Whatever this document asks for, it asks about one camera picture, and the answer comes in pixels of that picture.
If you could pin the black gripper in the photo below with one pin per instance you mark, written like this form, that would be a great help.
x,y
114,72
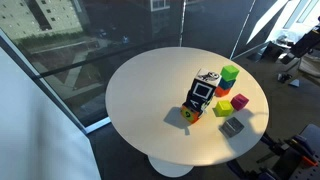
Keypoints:
x,y
305,43

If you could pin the pink block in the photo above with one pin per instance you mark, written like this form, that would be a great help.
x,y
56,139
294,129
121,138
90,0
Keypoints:
x,y
240,101

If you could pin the green block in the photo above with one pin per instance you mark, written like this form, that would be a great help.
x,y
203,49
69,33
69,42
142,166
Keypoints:
x,y
230,72

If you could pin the blue block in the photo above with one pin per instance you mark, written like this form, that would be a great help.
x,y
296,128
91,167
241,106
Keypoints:
x,y
226,84

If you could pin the orange block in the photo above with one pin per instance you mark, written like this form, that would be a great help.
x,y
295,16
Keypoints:
x,y
220,91

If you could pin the yellow-green block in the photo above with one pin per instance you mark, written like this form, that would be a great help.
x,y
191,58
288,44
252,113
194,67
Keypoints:
x,y
224,108

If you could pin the grey block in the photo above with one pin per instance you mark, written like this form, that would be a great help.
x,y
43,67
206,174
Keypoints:
x,y
232,126

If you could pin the small round side table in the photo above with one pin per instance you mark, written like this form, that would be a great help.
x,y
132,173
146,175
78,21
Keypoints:
x,y
283,40

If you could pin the small black floor object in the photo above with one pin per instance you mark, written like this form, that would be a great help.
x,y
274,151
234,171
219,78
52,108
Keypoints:
x,y
285,78

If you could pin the blue-grey wedge object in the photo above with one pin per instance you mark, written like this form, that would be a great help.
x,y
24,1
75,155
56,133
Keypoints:
x,y
294,83

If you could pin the blue clamp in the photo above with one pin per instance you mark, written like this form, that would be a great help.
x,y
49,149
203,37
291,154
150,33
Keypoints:
x,y
304,144

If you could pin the patterned cube with white square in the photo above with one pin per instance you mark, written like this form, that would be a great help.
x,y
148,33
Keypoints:
x,y
202,89

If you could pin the orange-red patterned cube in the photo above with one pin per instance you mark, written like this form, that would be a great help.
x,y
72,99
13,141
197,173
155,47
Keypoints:
x,y
190,115

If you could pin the white table pedestal base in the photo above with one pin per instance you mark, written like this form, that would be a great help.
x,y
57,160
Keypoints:
x,y
170,168

